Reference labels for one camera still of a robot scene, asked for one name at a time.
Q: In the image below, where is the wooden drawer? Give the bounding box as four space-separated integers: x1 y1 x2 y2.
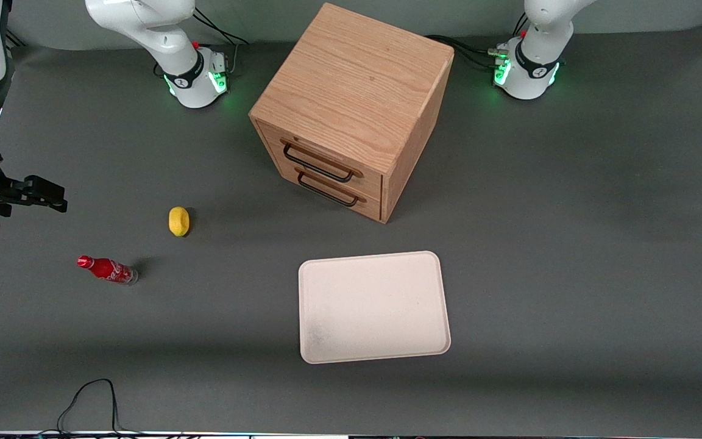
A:
274 160 383 222
258 121 384 197

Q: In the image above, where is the white plastic tray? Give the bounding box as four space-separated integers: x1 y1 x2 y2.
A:
298 251 452 365

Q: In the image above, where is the black left arm base cable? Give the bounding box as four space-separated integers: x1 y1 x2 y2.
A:
425 34 510 71

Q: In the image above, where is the wooden two-drawer cabinet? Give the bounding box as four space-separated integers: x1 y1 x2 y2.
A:
249 2 455 224

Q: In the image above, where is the black right arm base cable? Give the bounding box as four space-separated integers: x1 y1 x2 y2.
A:
193 7 249 77

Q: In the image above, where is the black drawer handle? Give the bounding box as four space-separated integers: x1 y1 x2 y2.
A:
282 141 356 184
297 171 360 208

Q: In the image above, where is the red cola bottle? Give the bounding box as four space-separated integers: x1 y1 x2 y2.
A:
77 255 139 286

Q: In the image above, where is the black looped cable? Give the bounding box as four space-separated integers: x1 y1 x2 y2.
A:
40 379 144 437

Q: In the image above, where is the black arm base cable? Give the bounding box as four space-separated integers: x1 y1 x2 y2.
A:
193 7 249 77
425 34 510 71

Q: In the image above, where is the yellow lemon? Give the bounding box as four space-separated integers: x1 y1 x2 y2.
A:
168 206 191 237

